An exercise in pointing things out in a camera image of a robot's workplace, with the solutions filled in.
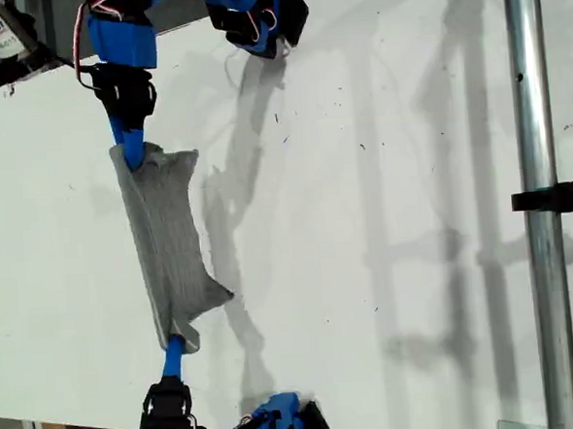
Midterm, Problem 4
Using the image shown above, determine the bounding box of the grey striped towel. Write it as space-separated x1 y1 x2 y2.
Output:
108 137 240 360

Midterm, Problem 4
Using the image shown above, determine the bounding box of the black silver wrist camera box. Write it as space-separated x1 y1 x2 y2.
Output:
0 0 35 61

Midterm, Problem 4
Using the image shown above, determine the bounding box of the steel post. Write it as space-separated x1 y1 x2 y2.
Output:
502 0 573 429

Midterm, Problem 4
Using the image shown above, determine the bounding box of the black clamp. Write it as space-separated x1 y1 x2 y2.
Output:
509 170 573 225

